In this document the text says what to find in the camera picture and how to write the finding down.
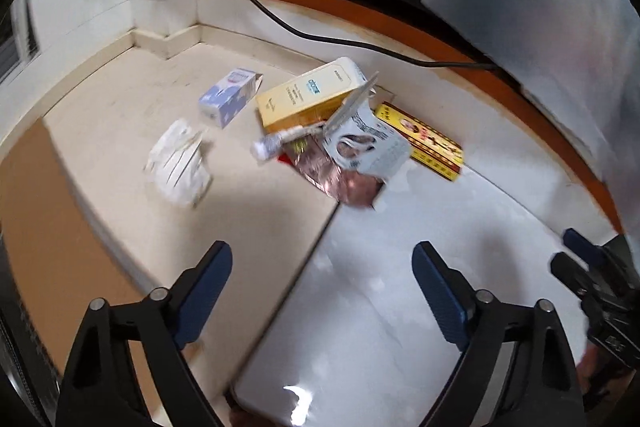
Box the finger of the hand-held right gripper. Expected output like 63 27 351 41
562 228 608 269
550 252 593 295

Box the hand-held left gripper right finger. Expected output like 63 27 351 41
411 241 586 427

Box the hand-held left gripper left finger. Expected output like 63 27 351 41
55 241 234 427

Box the white paper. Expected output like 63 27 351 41
144 118 214 209

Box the pink foil bag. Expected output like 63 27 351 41
285 134 386 210

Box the yellow and red box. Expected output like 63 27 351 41
374 103 465 183

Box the white printed foil pouch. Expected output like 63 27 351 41
322 72 412 180

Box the small white bottle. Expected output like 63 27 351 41
250 125 326 164

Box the yellow and white box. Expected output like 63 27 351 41
256 57 371 133

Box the person's right hand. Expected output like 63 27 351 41
577 341 635 414

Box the brown cardboard sheet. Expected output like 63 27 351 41
0 122 167 427

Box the blue and white small box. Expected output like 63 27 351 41
198 68 264 129

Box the translucent plastic sheet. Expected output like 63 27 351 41
195 0 640 229

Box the dark glass window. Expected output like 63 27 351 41
0 2 41 84

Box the black cable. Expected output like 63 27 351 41
217 0 502 70

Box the orange wooden window frame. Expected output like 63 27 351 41
192 0 610 208

